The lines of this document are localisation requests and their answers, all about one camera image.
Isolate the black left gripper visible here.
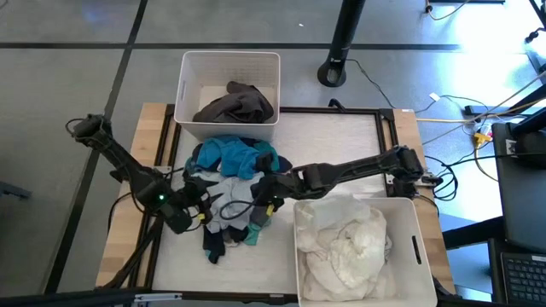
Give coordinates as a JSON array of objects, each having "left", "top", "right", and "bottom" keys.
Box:
[{"left": 183, "top": 177, "right": 223, "bottom": 225}]

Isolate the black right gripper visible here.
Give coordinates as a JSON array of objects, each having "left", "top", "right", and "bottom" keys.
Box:
[{"left": 250, "top": 151, "right": 299, "bottom": 214}]

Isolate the light grey-blue shirt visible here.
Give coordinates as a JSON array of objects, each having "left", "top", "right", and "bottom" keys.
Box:
[{"left": 200, "top": 172, "right": 274, "bottom": 234}]

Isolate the teal-blue sock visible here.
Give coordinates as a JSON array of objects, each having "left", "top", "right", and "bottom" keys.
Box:
[{"left": 276, "top": 155, "right": 294, "bottom": 174}]

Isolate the dark sock maroon cuff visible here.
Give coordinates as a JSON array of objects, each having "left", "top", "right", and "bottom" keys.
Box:
[{"left": 224, "top": 225, "right": 249, "bottom": 244}]

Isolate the blue garment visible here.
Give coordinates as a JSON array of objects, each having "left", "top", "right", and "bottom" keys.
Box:
[{"left": 195, "top": 136, "right": 274, "bottom": 180}]

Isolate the dark sock teal toe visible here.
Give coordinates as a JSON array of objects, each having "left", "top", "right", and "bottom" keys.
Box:
[{"left": 202, "top": 228, "right": 227, "bottom": 264}]

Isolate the plain white garment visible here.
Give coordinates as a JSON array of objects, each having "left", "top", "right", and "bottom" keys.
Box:
[{"left": 293, "top": 194, "right": 398, "bottom": 302}]

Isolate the dark grey garment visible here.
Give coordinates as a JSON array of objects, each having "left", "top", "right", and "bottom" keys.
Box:
[{"left": 192, "top": 80, "right": 275, "bottom": 125}]

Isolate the white garment black line print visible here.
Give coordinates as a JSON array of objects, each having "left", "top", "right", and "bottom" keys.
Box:
[{"left": 330, "top": 207, "right": 392, "bottom": 291}]

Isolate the white plastic storage bin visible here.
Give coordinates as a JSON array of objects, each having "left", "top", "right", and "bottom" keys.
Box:
[
  {"left": 292, "top": 197, "right": 439, "bottom": 307},
  {"left": 173, "top": 50, "right": 282, "bottom": 142}
]

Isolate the white table mat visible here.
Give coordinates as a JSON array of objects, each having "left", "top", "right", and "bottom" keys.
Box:
[{"left": 151, "top": 111, "right": 387, "bottom": 295}]

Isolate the black pole with round base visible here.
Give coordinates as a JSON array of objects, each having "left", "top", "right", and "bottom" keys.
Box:
[{"left": 317, "top": 0, "right": 367, "bottom": 89}]

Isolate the black beam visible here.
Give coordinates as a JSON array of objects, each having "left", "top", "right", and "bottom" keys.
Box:
[{"left": 0, "top": 288, "right": 299, "bottom": 307}]

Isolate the grey floor foot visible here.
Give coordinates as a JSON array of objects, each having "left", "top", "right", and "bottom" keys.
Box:
[{"left": 0, "top": 181, "right": 33, "bottom": 200}]

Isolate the black floor bar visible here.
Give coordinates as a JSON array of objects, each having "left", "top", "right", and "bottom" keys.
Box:
[{"left": 463, "top": 104, "right": 546, "bottom": 117}]

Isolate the black laptop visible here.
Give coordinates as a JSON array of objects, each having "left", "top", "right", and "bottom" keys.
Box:
[{"left": 490, "top": 121, "right": 546, "bottom": 306}]

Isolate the black aluminium table frame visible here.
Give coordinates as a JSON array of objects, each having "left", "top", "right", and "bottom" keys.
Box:
[{"left": 144, "top": 104, "right": 410, "bottom": 304}]

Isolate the silver bracket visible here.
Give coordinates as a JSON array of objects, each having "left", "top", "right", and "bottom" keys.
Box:
[{"left": 134, "top": 293, "right": 183, "bottom": 304}]

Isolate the thin black floor cable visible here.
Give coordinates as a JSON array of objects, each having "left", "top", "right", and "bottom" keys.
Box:
[{"left": 345, "top": 58, "right": 396, "bottom": 110}]

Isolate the black looped cable bundle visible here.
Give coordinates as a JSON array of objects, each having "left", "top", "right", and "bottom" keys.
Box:
[{"left": 426, "top": 155, "right": 460, "bottom": 201}]

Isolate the beige cable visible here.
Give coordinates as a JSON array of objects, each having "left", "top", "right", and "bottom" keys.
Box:
[{"left": 415, "top": 70, "right": 546, "bottom": 125}]

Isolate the yellowish floor cable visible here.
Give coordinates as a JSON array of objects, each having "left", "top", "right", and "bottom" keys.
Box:
[{"left": 426, "top": 0, "right": 470, "bottom": 21}]

